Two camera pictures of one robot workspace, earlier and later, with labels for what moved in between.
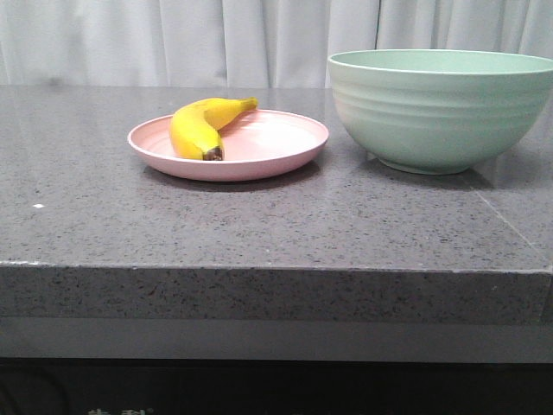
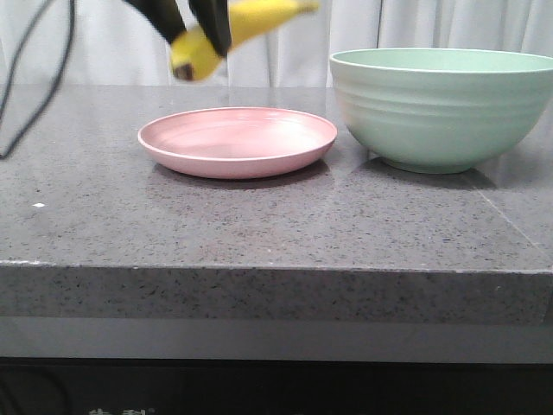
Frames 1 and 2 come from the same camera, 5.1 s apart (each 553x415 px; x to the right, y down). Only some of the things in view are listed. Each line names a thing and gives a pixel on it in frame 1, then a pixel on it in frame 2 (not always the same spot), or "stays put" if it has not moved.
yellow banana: x=194 y=126 to x=190 y=56
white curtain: x=244 y=43 stays put
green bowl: x=438 y=111 stays put
